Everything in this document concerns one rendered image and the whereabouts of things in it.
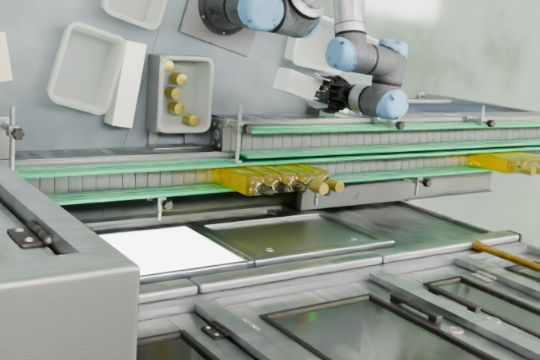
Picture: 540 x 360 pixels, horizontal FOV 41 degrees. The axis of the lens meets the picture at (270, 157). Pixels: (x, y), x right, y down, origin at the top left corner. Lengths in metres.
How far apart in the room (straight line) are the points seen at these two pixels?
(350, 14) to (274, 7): 0.39
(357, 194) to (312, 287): 0.83
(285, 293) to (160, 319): 0.33
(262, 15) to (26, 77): 0.66
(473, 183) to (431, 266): 0.98
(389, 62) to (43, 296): 1.27
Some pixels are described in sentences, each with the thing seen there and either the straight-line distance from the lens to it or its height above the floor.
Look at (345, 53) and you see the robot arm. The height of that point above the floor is 1.42.
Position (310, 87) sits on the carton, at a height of 1.11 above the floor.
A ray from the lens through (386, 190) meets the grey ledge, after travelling 2.64.
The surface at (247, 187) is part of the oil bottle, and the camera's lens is 2.02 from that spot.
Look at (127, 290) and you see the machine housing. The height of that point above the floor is 2.13.
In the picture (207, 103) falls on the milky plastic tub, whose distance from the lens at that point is 2.18.
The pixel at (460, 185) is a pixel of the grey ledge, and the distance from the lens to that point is 2.92.
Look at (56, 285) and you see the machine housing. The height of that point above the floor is 2.13.
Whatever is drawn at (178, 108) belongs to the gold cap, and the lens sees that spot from 2.16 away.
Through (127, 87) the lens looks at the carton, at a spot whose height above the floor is 0.81.
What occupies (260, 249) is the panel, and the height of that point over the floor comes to 1.23.
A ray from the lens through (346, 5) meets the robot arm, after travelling 1.76.
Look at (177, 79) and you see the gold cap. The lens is 2.15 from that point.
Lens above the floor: 2.72
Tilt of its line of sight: 54 degrees down
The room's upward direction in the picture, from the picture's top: 109 degrees clockwise
